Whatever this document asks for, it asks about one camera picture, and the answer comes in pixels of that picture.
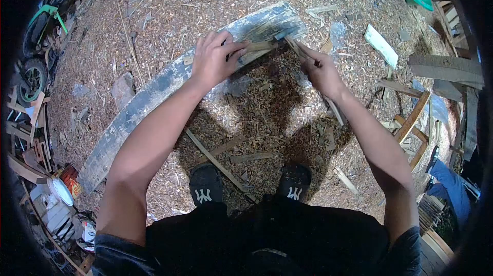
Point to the person's right index finger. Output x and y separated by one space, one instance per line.
308 52

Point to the brown wooden frame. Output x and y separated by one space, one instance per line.
412 118

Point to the white flat board piece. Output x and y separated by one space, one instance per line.
381 46

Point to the person's right hand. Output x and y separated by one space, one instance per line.
323 75

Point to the person's body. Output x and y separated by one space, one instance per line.
269 237

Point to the person's right thumb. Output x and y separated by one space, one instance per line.
307 68

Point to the small wooden stick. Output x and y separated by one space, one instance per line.
260 47

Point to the green framed bicycle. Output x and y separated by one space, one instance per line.
36 60

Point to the long knife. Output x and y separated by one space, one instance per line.
297 47

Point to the pale wood offcut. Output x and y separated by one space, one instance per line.
346 181

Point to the thin wooden slat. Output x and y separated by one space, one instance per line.
221 166

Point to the short flat wood piece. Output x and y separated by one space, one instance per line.
223 147
251 157

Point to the person's left index finger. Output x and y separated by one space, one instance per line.
234 43

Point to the person's left hand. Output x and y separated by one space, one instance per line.
210 64

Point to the pile of wood scraps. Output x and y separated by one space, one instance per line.
29 137

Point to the grey stone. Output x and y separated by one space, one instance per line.
123 90

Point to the red tin can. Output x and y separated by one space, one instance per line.
72 181

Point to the grey wooden planks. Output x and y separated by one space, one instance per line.
446 68

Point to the stack of wooden slats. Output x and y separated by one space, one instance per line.
431 212

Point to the person's left thumb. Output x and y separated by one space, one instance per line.
237 53

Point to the person's left fingers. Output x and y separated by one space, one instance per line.
212 38

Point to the long weathered wooden plank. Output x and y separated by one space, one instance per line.
146 99

